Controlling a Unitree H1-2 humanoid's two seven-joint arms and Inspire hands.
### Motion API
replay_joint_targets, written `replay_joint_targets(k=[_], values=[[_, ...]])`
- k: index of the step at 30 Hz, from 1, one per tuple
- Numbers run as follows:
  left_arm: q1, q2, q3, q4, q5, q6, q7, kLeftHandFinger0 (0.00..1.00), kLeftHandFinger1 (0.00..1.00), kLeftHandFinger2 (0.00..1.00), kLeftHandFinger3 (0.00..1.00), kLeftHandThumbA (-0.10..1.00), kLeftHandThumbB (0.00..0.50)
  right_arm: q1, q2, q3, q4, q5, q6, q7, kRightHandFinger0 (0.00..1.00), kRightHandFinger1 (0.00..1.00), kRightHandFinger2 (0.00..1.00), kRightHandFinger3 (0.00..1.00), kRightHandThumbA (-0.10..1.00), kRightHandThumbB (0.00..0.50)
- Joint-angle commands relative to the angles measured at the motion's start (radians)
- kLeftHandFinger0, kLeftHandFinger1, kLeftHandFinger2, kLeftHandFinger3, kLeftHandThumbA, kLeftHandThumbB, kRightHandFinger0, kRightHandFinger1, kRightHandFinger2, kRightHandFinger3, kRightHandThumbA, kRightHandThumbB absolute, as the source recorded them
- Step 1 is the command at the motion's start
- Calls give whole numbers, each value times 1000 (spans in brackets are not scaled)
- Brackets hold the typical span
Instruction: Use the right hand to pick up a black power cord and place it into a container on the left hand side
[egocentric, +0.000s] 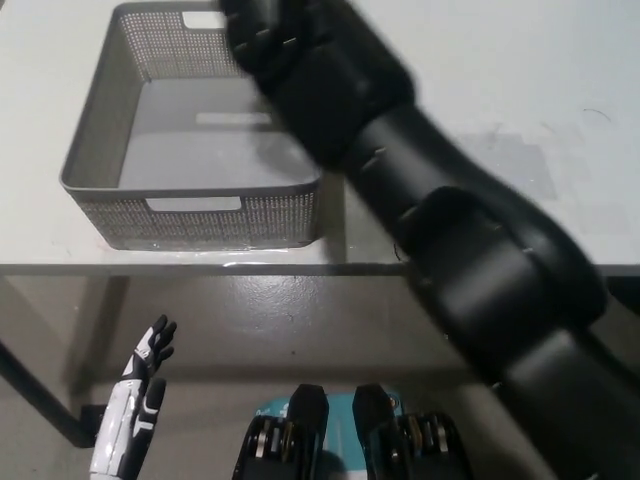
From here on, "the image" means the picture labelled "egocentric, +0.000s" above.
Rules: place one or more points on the black floor tape patch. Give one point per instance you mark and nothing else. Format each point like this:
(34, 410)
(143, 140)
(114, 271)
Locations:
(95, 425)

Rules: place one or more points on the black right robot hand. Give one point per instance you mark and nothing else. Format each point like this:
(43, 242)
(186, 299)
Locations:
(325, 85)

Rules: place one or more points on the black metal table leg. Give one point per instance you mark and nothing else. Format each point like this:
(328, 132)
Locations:
(45, 400)

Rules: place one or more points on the grey perforated plastic basket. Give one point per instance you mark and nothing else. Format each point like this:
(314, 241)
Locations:
(200, 220)

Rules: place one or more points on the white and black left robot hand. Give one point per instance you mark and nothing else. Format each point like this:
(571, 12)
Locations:
(130, 410)

